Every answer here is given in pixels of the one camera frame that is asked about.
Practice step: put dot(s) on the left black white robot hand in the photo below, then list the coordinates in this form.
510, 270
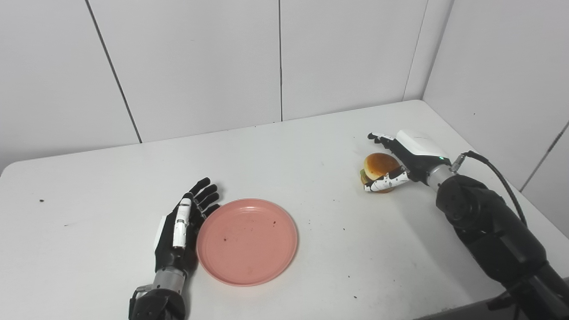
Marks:
175, 235

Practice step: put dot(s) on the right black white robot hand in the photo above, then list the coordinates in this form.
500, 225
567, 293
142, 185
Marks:
409, 158

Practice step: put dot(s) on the toy hamburger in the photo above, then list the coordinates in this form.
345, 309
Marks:
378, 169

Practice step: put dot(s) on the pink round plate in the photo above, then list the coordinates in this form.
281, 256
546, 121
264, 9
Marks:
247, 242

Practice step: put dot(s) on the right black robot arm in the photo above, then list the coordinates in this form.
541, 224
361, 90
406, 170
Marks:
498, 231

